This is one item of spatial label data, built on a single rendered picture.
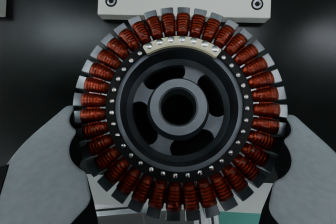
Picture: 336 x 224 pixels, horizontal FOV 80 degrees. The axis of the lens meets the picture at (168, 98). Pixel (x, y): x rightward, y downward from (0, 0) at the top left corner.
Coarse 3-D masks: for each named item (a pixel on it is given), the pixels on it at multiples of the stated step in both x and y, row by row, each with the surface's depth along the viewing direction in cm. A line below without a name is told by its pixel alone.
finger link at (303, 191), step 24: (288, 120) 10; (288, 144) 9; (312, 144) 9; (288, 168) 8; (312, 168) 8; (288, 192) 7; (312, 192) 7; (264, 216) 6; (288, 216) 6; (312, 216) 6
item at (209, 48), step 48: (96, 48) 11; (144, 48) 11; (192, 48) 11; (240, 48) 11; (96, 96) 10; (144, 96) 13; (192, 96) 11; (240, 96) 11; (96, 144) 10; (144, 144) 12; (240, 144) 10; (144, 192) 9; (192, 192) 9; (240, 192) 10
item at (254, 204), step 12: (96, 180) 21; (96, 192) 21; (108, 192) 21; (132, 192) 21; (264, 192) 20; (108, 204) 21; (120, 204) 21; (144, 204) 21; (240, 204) 20; (252, 204) 20
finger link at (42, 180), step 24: (72, 120) 10; (24, 144) 8; (48, 144) 8; (72, 144) 9; (24, 168) 7; (48, 168) 7; (72, 168) 7; (24, 192) 6; (48, 192) 6; (72, 192) 6; (0, 216) 6; (24, 216) 6; (48, 216) 6; (72, 216) 6; (96, 216) 7
